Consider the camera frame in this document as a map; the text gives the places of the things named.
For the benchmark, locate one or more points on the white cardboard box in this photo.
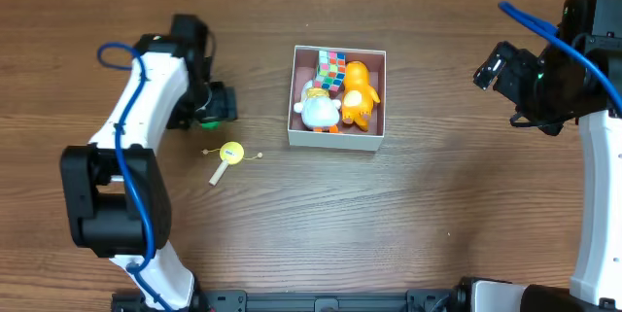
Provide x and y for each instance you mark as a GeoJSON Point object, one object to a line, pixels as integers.
{"type": "Point", "coordinates": [350, 137]}

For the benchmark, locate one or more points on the yellow wooden rattle drum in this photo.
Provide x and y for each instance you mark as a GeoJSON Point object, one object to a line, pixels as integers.
{"type": "Point", "coordinates": [230, 153]}

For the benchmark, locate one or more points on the white duck plush toy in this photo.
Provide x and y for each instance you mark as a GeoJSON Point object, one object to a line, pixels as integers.
{"type": "Point", "coordinates": [318, 111]}

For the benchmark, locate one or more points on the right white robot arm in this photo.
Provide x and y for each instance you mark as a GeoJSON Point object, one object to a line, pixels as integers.
{"type": "Point", "coordinates": [577, 77]}

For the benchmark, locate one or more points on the orange dinosaur figure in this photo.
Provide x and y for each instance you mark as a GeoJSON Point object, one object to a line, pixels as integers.
{"type": "Point", "coordinates": [359, 96]}

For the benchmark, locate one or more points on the multicoloured puzzle cube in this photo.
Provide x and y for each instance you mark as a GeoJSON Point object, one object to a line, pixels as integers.
{"type": "Point", "coordinates": [330, 70]}

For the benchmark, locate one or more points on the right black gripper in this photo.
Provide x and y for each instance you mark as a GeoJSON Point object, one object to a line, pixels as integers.
{"type": "Point", "coordinates": [511, 75]}

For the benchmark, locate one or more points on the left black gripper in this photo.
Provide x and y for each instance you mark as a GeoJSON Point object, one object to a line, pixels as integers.
{"type": "Point", "coordinates": [224, 106]}

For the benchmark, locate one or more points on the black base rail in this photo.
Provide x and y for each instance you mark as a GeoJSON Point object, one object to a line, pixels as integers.
{"type": "Point", "coordinates": [340, 301]}

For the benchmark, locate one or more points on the green plastic spinning top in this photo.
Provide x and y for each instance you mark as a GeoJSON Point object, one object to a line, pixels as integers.
{"type": "Point", "coordinates": [210, 125]}

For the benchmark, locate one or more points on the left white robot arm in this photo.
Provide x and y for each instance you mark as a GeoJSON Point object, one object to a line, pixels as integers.
{"type": "Point", "coordinates": [116, 200]}

